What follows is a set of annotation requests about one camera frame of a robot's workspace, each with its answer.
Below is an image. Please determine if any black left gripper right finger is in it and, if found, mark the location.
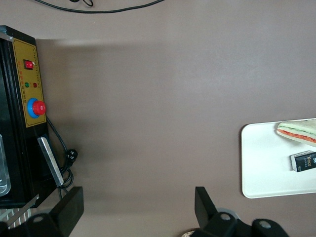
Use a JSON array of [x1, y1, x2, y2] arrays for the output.
[[195, 186, 221, 227]]

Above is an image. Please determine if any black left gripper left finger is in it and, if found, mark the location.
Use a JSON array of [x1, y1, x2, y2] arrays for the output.
[[48, 186, 85, 237]]

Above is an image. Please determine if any beige plastic tray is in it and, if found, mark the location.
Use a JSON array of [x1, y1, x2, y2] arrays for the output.
[[241, 118, 316, 199]]

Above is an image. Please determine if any oval wicker basket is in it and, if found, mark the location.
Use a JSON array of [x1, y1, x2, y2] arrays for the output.
[[181, 228, 198, 237]]

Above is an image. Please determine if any black sealing machine yellow panel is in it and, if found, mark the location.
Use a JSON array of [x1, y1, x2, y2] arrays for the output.
[[0, 24, 54, 209]]

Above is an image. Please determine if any small black box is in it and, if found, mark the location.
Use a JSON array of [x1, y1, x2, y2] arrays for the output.
[[290, 151, 316, 173]]

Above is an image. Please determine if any wrapped triangle sandwich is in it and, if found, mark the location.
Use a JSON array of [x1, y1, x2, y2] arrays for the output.
[[276, 118, 316, 148]]

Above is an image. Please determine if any black power cable with plug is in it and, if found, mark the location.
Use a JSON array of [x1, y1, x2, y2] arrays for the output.
[[45, 116, 79, 198]]

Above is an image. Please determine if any white wire basket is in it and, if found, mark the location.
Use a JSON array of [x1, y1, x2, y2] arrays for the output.
[[0, 206, 32, 229]]

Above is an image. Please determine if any long black cable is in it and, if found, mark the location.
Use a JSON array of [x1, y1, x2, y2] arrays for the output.
[[34, 0, 163, 14]]

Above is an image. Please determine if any looped black cable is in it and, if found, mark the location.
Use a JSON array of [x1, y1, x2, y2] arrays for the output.
[[69, 0, 94, 7]]

